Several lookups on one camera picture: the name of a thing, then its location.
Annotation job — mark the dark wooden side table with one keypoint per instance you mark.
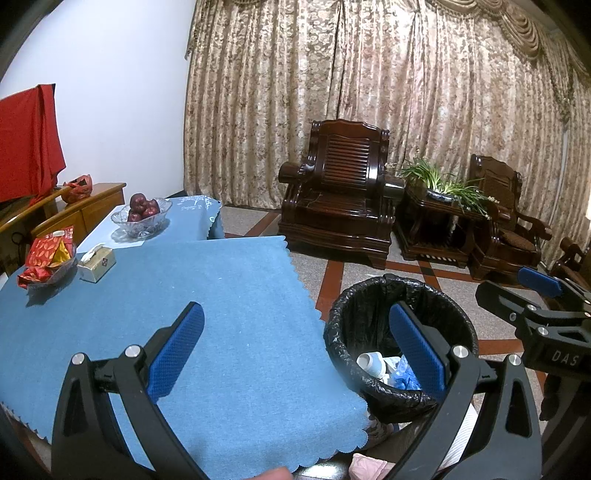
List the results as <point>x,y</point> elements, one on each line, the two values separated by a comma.
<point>429,230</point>

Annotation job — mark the green potted plant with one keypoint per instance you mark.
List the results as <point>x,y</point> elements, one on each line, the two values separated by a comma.
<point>425,173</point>

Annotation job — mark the light wooden cabinet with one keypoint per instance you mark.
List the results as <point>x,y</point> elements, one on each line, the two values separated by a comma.
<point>101,207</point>

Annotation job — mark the red bag on cabinet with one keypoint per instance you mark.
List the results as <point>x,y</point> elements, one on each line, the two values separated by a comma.
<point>77,189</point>

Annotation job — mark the glass fruit bowl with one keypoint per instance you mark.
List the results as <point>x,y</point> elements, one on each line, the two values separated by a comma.
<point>141,226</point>

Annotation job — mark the dark wooden armchair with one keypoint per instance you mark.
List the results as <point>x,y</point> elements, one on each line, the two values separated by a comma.
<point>498,180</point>
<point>572,258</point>
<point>346,152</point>

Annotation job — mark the blue white beige packet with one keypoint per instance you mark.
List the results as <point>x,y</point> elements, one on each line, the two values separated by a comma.
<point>369,363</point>

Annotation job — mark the red apple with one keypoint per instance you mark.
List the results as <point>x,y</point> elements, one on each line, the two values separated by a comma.
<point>152,206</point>
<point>134,216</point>
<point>137,201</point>

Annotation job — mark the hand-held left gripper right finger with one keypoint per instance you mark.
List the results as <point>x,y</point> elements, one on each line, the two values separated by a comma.
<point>418,346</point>

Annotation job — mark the person's pink trousers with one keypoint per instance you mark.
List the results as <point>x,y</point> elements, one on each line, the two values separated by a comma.
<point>369,468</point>

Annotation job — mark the beige tissue box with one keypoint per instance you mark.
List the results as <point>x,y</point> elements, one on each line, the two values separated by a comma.
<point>96,264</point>

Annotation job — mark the white tissue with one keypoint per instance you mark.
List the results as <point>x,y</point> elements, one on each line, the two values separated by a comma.
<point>390,364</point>

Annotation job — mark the yellow snack packet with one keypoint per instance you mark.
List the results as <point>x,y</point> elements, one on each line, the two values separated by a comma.
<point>59,254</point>

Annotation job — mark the beige patterned curtain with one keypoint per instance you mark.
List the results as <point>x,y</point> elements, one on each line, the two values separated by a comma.
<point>323,69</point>

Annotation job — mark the black lined trash bin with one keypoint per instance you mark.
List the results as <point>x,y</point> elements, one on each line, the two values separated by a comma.
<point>364,304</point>

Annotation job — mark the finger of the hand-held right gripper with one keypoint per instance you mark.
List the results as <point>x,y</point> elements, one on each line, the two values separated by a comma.
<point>540,280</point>
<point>503,302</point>

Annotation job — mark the person's left hand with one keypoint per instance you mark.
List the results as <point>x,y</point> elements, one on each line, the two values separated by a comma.
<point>274,474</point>

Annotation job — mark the blue plastic glove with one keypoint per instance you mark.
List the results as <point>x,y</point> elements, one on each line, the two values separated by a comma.
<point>406,374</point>

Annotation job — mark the light wooden chair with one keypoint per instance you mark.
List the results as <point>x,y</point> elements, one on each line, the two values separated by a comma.
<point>55,220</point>
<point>27,211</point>

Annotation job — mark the glass snack dish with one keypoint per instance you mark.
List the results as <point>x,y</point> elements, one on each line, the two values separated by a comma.
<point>57,276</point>

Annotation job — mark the light blue plastic-covered tablecloth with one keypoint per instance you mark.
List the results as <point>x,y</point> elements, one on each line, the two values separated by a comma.
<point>189,217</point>

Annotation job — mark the red cloth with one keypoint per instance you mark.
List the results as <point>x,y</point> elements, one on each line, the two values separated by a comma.
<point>23,138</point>

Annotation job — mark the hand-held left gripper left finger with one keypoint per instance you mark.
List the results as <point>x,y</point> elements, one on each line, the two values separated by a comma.
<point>178,344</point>

